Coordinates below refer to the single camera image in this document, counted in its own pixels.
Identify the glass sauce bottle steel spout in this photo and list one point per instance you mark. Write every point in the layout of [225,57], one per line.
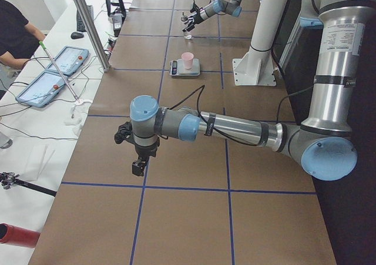
[185,23]

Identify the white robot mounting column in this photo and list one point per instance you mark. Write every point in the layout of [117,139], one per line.
[256,68]

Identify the red cylinder bottle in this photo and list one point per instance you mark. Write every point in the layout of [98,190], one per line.
[17,236]

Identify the aluminium frame post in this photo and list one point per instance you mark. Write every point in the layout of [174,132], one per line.
[92,33]

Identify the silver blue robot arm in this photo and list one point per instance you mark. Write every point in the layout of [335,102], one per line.
[320,144]
[215,7]

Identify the white crumpled cloth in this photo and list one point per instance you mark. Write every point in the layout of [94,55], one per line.
[78,114]

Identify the black keyboard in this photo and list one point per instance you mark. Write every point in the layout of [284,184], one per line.
[80,26]

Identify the person in black shirt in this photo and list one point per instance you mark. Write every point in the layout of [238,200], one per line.
[19,38]

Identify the pink plastic cup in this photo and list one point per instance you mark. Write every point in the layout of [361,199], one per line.
[187,58]

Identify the blue teach pendant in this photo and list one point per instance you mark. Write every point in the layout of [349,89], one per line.
[70,59]
[41,90]

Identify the upper blue teach pendant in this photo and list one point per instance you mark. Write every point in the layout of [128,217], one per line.
[70,59]

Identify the lower blue teach pendant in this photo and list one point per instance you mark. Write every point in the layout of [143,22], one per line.
[41,90]

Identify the black computer mouse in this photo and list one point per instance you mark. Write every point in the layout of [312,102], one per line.
[76,35]

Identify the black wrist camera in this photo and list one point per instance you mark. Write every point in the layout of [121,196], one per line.
[124,133]

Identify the black camera tripod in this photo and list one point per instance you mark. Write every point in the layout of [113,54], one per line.
[9,179]

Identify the metal rod green handle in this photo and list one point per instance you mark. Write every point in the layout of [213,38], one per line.
[58,71]

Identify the silver digital kitchen scale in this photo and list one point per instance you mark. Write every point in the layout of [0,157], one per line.
[177,69]

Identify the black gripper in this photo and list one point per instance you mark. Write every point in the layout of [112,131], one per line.
[195,17]
[145,151]

